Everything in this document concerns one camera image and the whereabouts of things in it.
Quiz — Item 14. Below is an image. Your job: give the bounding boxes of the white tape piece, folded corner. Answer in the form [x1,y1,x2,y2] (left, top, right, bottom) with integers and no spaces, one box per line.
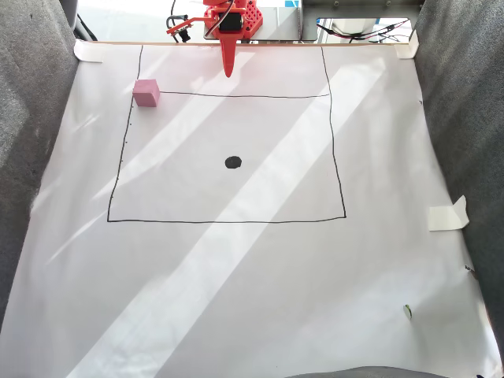
[428,195,471,232]

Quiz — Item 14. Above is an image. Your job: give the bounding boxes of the white paper sheet, black lines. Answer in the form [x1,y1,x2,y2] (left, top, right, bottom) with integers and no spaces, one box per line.
[0,41,504,378]

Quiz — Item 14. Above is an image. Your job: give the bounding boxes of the black camera on orange mount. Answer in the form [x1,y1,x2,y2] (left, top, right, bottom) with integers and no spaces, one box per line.
[165,14,197,43]

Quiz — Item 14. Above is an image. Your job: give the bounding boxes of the red wire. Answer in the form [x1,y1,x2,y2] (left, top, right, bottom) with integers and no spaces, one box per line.
[316,19,410,41]

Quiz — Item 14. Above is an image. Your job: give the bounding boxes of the black camera cable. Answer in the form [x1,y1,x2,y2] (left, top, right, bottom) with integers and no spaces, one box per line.
[166,0,187,29]

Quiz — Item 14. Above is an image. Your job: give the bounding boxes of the pink foam cube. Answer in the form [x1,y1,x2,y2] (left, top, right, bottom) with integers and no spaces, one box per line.
[132,78,161,108]

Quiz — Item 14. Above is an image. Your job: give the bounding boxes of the grey fabric wall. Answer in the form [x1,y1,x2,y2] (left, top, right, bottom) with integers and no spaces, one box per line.
[0,0,80,326]
[410,0,504,339]

